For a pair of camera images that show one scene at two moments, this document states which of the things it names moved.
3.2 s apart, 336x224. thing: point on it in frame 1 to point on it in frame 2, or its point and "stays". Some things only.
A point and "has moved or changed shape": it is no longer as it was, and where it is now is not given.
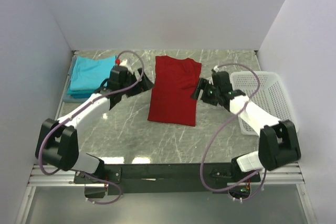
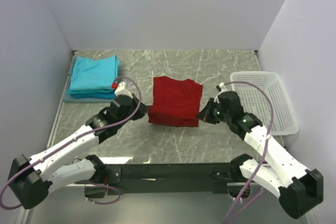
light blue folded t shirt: x=88 y=74 stays
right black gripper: x=201 y=85 to x=206 y=114
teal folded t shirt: x=82 y=94 stays
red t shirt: x=175 y=81 has moved or changed shape
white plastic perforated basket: x=268 y=89 stays
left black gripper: x=144 y=85 to x=142 y=111
